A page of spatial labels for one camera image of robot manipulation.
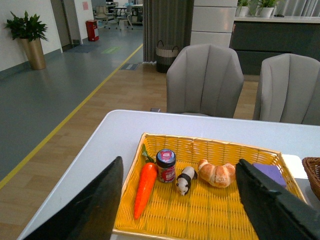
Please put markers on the toy croissant bread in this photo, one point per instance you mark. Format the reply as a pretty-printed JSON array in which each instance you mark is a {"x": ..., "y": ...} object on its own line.
[{"x": 220, "y": 176}]

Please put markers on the small jar with red label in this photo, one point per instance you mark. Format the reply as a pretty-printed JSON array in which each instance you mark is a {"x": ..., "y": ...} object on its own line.
[{"x": 166, "y": 163}]

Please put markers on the distant office chair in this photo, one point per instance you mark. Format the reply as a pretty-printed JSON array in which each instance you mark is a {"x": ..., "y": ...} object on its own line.
[{"x": 102, "y": 15}]

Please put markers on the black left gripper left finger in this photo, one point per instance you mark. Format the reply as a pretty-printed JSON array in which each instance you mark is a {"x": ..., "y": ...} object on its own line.
[{"x": 91, "y": 214}]

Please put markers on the orange toy carrot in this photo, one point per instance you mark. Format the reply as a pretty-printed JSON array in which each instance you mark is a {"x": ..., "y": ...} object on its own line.
[{"x": 148, "y": 175}]

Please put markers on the grey curtain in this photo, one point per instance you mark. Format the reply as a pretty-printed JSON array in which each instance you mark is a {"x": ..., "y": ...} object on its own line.
[{"x": 167, "y": 20}]

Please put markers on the yellow woven basket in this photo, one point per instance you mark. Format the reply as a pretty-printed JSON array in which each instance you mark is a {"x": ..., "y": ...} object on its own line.
[{"x": 206, "y": 212}]

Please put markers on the white potted plant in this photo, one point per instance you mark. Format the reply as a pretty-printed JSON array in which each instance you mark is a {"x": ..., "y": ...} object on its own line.
[
  {"x": 242, "y": 8},
  {"x": 266, "y": 7}
]

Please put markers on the green plant in gold pot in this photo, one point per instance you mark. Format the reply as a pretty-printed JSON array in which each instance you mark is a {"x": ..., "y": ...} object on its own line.
[{"x": 30, "y": 30}]

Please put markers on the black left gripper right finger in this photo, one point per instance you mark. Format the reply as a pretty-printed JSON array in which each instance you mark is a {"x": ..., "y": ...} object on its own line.
[{"x": 274, "y": 212}]

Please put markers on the purple block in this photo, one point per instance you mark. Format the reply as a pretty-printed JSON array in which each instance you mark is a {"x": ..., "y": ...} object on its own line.
[{"x": 272, "y": 172}]

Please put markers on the brown wicker basket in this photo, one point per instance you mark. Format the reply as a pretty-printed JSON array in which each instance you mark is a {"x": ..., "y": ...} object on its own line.
[{"x": 312, "y": 168}]

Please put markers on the toy panda figurine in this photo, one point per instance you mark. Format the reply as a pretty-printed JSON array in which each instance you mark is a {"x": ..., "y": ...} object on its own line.
[{"x": 184, "y": 180}]

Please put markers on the woven laundry basket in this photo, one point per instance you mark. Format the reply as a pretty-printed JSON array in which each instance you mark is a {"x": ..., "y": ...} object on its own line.
[{"x": 165, "y": 56}]

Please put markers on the grey chair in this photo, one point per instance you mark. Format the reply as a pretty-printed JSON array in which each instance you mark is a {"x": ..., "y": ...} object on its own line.
[
  {"x": 289, "y": 90},
  {"x": 204, "y": 79}
]

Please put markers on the red bin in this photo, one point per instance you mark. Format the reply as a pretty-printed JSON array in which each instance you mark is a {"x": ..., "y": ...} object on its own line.
[{"x": 92, "y": 30}]

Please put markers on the grey chair left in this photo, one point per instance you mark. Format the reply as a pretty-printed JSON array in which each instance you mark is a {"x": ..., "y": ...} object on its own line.
[{"x": 204, "y": 79}]

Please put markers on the white card on table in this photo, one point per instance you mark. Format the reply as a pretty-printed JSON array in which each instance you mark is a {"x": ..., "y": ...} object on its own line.
[{"x": 295, "y": 166}]

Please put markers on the white potted plant right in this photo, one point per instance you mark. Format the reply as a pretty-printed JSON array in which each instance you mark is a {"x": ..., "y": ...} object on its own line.
[{"x": 266, "y": 7}]

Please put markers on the dark grey counter cabinet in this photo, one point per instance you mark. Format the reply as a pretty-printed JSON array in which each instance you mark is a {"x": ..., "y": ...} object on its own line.
[{"x": 258, "y": 39}]

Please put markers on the white potted plant left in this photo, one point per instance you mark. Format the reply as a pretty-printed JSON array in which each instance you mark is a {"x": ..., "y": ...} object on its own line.
[{"x": 242, "y": 8}]

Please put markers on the grey chair right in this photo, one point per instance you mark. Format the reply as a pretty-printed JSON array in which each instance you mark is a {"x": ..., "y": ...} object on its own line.
[{"x": 289, "y": 90}]

